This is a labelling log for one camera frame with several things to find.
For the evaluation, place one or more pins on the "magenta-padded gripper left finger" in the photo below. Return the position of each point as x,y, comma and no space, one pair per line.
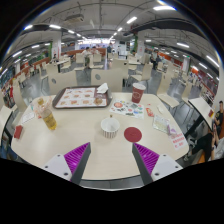
75,159

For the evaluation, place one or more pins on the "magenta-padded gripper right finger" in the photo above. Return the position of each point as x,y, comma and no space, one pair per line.
148,159

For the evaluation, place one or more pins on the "clear bottle with yellow drink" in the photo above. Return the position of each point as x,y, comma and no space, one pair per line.
49,119

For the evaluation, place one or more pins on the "flat round red coaster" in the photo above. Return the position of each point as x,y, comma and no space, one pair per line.
133,134

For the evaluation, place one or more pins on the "white sign with red print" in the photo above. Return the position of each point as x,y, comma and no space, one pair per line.
179,141

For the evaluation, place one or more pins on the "small purple packet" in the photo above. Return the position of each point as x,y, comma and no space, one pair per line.
172,130

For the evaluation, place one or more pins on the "clear printed plastic packet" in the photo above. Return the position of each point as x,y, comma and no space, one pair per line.
161,123

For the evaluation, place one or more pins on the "white red-patterned paper cup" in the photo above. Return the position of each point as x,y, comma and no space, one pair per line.
110,129

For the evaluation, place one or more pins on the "red sauce packet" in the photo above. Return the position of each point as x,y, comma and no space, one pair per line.
149,112

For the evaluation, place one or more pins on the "small white wrapper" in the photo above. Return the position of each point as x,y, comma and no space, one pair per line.
160,109

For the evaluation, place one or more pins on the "colourful printed flyer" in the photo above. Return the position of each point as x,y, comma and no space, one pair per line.
128,109

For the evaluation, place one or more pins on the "person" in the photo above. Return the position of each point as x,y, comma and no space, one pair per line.
86,52
203,143
155,60
218,117

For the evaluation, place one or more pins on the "brown food tray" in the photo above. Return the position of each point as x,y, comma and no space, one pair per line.
78,98

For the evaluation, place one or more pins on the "white paper card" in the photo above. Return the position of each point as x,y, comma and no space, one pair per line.
28,117

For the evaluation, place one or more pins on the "small red box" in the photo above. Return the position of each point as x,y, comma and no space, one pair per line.
18,131

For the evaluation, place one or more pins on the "tall red paper cup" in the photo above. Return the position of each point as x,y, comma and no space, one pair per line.
137,94

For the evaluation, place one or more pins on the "beige cafeteria chair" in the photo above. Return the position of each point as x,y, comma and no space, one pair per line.
63,81
20,98
106,78
165,90

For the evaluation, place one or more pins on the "white cafeteria table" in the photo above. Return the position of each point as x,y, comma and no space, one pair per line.
4,116
201,108

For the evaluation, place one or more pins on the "crumpled white napkin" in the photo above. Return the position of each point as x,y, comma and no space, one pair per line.
102,88

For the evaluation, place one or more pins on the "group of beige chairs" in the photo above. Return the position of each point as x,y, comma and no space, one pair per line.
145,71

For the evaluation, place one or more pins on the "group of ceiling lights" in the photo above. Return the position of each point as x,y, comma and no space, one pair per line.
131,20

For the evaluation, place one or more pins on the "ceiling air conditioner unit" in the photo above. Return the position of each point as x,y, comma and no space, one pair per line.
74,18

